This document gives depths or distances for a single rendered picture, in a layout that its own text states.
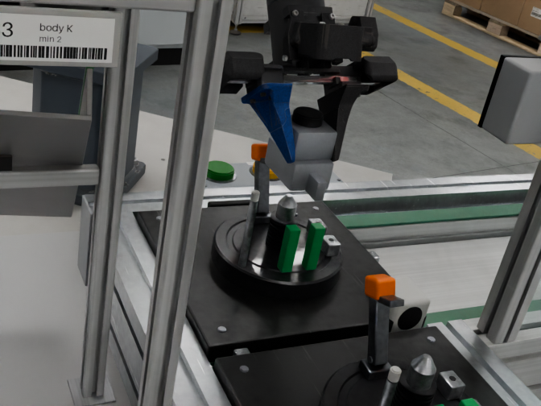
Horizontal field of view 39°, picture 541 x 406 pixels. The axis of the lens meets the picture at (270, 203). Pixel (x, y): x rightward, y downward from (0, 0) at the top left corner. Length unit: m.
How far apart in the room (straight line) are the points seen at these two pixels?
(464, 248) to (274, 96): 0.45
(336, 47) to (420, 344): 0.29
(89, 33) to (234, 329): 0.38
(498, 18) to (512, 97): 5.81
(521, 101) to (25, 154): 0.42
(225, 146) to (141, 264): 0.56
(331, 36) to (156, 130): 0.71
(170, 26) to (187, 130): 3.75
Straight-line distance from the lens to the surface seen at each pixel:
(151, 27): 4.15
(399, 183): 1.10
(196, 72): 0.44
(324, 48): 0.69
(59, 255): 0.99
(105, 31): 0.42
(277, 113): 0.72
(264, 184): 0.84
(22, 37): 0.41
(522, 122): 0.72
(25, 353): 0.85
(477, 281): 1.01
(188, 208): 0.49
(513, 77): 0.72
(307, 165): 0.74
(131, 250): 0.84
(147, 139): 1.32
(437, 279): 0.98
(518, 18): 6.41
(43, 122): 0.57
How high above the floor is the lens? 1.41
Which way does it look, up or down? 28 degrees down
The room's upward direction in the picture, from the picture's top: 11 degrees clockwise
